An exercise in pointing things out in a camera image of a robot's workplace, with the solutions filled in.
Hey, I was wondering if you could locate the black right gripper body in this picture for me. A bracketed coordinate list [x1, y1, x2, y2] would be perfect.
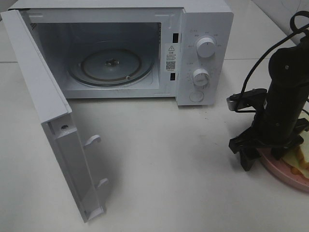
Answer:
[228, 106, 305, 153]

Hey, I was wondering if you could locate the pink speckled plate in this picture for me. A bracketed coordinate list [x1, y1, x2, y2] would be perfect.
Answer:
[258, 148, 309, 193]

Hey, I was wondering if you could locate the white microwave door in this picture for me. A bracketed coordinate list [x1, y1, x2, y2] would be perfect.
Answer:
[1, 10, 104, 222]

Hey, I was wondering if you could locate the white lower timer knob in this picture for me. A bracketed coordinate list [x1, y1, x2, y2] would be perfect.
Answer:
[192, 68, 210, 87]

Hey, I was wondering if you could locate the glass microwave turntable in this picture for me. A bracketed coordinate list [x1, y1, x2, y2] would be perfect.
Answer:
[67, 41, 158, 87]

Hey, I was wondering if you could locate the round door release button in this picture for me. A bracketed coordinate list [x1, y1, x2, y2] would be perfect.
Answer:
[189, 91, 204, 102]

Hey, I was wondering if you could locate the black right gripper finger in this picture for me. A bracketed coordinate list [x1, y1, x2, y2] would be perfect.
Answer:
[271, 145, 294, 160]
[239, 146, 261, 172]

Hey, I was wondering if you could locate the white microwave oven body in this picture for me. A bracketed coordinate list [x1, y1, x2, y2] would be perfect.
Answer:
[7, 0, 234, 106]

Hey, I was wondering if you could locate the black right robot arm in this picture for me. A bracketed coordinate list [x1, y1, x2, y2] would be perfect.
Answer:
[227, 35, 309, 171]

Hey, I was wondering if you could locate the white bread sandwich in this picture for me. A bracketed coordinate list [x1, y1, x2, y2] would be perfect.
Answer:
[282, 130, 309, 179]

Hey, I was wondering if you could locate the white upper power knob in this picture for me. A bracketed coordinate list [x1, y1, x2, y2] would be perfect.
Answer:
[196, 36, 216, 58]

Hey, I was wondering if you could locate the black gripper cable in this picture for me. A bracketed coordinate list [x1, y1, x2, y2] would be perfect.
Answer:
[231, 10, 309, 114]

